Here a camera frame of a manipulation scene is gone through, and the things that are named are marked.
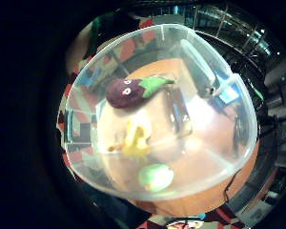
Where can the yellow plush toy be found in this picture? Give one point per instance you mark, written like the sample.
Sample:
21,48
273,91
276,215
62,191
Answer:
137,137

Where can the purple eggplant plush toy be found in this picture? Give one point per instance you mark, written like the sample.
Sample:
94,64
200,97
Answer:
127,93

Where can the green plush toy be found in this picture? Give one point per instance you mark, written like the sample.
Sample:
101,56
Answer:
155,176

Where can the clear plastic storage bin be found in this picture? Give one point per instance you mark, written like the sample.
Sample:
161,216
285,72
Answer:
206,149

